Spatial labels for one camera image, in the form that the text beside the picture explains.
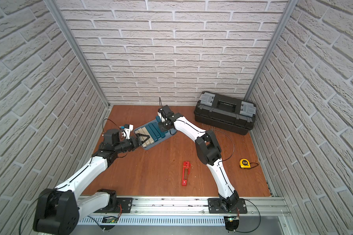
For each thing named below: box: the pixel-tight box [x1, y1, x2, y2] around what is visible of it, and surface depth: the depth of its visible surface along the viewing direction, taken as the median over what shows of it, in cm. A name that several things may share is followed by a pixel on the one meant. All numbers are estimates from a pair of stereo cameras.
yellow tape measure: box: [239, 158, 252, 169], surface depth 89 cm
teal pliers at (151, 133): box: [146, 124, 158, 141], surface depth 102 cm
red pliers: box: [181, 161, 187, 187], surface depth 85 cm
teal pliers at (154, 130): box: [148, 122, 161, 139], surface depth 102 cm
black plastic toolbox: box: [193, 91, 257, 136], surface depth 97 cm
